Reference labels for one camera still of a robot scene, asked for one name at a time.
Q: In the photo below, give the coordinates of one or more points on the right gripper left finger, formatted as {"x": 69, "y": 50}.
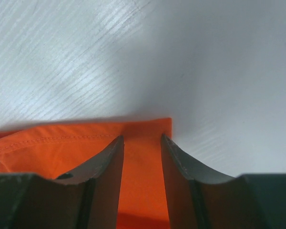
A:
{"x": 85, "y": 197}

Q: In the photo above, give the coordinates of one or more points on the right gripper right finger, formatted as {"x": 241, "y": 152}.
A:
{"x": 199, "y": 197}

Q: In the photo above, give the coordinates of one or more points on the orange t shirt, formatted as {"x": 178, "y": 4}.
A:
{"x": 51, "y": 150}

